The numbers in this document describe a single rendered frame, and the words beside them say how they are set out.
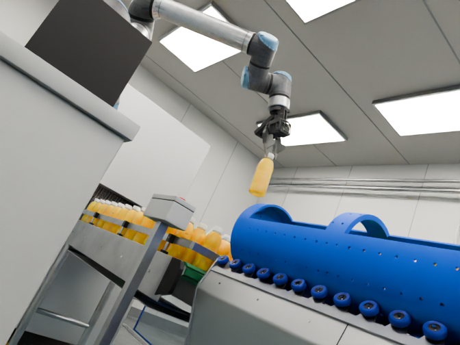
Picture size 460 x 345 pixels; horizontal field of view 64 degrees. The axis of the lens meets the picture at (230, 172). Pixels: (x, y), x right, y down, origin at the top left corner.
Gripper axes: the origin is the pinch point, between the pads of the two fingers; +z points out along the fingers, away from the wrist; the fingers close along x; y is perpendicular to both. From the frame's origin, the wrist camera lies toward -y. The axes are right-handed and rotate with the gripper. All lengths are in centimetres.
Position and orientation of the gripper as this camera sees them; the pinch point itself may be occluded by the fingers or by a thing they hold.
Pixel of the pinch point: (269, 155)
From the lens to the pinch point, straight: 151.7
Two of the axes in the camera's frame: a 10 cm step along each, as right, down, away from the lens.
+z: -1.4, 9.4, -3.0
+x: 7.4, 3.0, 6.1
